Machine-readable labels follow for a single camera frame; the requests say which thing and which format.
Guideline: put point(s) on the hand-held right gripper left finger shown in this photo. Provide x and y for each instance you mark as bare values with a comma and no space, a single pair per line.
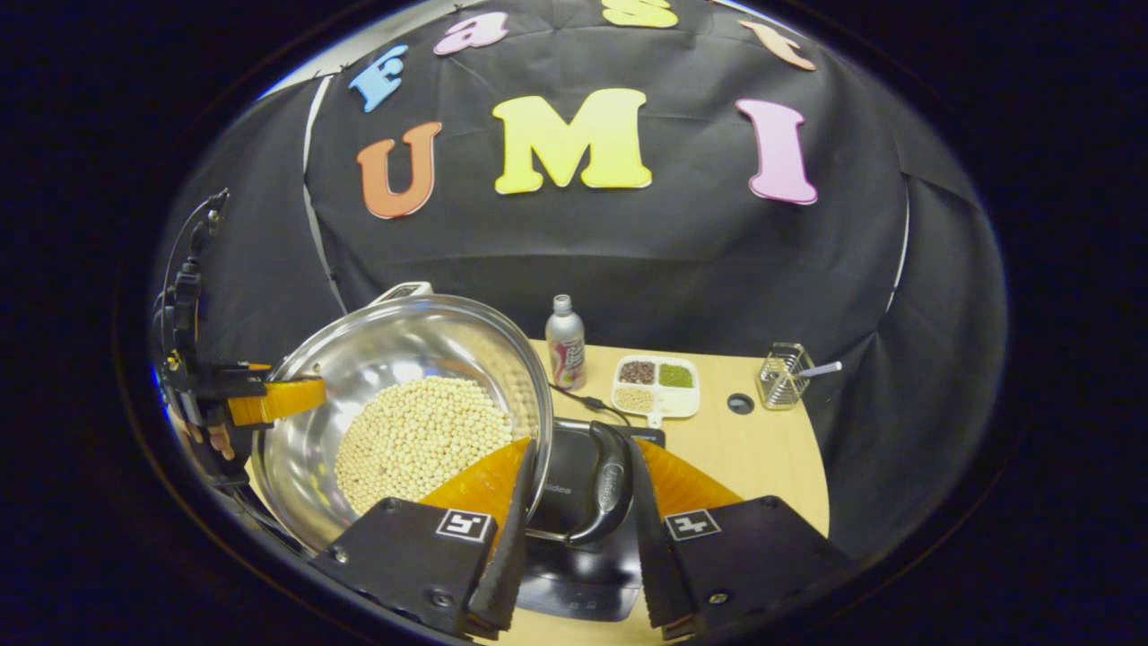
516,538

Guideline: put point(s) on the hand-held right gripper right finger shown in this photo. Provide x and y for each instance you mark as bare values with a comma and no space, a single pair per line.
647,556

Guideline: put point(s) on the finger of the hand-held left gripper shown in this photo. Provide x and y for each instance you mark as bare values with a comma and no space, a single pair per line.
278,399

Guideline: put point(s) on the black induction cooktop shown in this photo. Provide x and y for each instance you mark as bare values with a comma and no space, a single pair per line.
574,583

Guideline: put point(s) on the pile of soybeans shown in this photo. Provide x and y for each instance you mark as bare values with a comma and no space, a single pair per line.
421,440

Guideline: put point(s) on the white divided bean tray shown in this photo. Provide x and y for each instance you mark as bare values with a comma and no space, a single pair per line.
682,401

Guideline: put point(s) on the white toaster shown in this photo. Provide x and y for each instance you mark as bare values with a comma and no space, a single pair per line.
404,292

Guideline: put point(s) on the black table grommet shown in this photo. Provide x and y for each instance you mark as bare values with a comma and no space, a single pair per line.
740,403

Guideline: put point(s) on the silver printed bottle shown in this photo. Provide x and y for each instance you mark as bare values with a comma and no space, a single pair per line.
565,350

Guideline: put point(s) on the black backdrop cloth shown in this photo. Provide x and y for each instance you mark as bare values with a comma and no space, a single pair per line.
628,269

